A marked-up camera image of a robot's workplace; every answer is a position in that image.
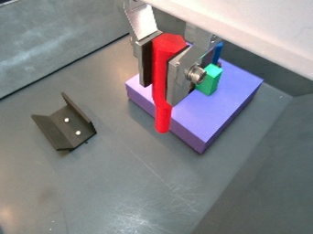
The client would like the black angle bracket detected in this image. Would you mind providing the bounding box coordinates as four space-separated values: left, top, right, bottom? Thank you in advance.
32 92 96 151

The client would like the purple base board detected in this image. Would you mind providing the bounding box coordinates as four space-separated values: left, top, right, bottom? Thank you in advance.
124 58 264 154

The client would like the red stepped peg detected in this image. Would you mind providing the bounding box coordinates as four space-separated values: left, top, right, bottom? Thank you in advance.
151 33 187 133

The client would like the blue hexagonal peg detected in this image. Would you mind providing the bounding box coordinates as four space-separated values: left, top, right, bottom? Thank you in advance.
213 42 223 65

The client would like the right green block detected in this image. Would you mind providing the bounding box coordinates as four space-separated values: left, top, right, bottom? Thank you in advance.
195 63 222 96

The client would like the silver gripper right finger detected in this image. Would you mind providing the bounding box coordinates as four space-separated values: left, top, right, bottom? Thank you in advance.
166 24 221 106

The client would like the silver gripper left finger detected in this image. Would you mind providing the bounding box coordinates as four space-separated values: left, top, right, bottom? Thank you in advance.
123 0 162 87

